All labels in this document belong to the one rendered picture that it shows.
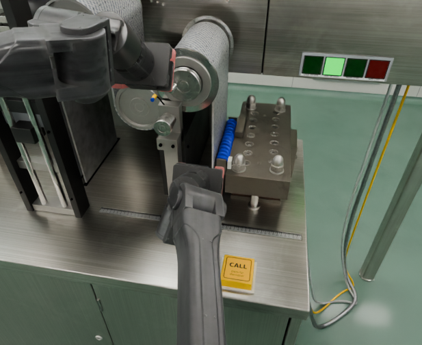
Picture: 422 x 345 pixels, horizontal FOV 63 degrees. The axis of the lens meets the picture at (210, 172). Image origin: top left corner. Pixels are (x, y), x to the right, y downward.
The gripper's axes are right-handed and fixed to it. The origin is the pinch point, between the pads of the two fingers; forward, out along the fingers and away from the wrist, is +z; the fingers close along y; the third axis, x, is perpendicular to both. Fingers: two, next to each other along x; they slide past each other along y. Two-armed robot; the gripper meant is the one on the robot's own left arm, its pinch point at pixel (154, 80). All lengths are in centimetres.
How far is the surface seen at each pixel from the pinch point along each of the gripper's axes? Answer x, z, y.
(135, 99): 0.2, 18.6, -10.7
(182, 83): 3.4, 13.2, 1.7
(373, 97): 78, 298, 119
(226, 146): -7.5, 34.0, 10.2
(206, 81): 4.3, 14.3, 6.7
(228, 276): -37.2, 16.8, 15.6
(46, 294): -53, 28, -34
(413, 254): -48, 151, 108
